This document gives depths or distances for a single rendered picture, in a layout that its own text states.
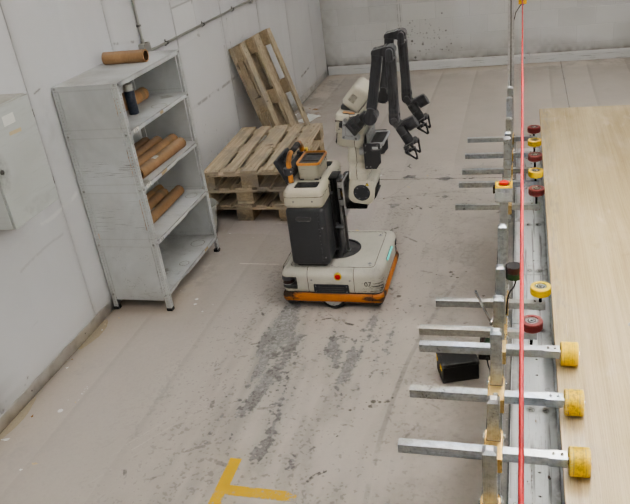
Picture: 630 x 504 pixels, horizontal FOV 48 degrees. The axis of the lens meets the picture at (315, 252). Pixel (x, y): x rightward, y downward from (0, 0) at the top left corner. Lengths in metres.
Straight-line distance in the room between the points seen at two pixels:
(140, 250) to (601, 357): 3.10
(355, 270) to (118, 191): 1.56
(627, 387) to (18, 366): 3.19
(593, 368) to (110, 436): 2.49
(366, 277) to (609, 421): 2.39
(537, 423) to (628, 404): 0.43
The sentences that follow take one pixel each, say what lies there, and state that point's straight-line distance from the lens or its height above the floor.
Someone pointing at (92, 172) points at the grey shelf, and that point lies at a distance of 4.68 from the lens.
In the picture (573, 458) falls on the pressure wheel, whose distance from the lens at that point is 2.10.
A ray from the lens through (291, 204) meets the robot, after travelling 4.36.
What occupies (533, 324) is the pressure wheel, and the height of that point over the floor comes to 0.91.
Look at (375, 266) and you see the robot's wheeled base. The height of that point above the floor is 0.28.
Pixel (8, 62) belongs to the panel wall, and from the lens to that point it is 4.37.
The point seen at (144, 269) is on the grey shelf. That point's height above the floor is 0.32.
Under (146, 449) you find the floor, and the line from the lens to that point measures 3.84.
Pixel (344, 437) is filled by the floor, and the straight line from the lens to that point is 3.63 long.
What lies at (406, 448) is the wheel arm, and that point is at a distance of 2.14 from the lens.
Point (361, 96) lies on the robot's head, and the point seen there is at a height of 1.32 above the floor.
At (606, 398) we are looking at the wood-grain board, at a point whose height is 0.90.
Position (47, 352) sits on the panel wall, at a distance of 4.57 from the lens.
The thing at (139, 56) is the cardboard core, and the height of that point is 1.59.
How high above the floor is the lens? 2.40
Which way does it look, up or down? 27 degrees down
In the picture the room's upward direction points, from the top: 8 degrees counter-clockwise
